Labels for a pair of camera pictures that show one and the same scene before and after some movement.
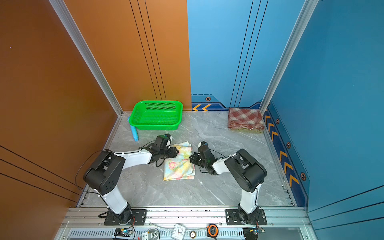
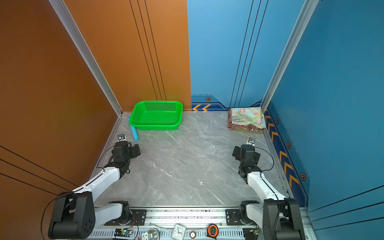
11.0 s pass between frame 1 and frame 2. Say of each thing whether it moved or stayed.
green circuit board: stayed
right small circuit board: stayed
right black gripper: moved
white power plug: stayed
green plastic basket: stayed
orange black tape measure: stayed
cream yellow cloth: moved
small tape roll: stayed
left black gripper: moved
